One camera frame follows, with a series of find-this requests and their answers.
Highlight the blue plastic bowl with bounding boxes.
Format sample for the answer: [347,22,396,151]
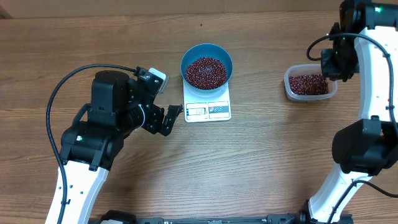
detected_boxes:
[180,44,234,85]

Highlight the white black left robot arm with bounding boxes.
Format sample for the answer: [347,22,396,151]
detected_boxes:
[46,67,183,223]

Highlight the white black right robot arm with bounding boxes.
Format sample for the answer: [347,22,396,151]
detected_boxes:
[296,0,397,223]

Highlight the white digital kitchen scale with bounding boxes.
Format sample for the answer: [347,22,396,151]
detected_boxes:
[183,80,231,123]

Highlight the red adzuki beans in bowl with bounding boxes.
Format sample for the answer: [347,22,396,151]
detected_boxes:
[185,57,227,90]

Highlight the red adzuki beans in container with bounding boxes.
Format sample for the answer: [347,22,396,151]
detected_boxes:
[288,74,329,95]

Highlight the clear plastic bean container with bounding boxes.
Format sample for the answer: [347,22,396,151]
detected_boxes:
[284,64,338,101]

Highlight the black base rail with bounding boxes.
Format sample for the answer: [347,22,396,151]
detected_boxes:
[88,207,354,224]

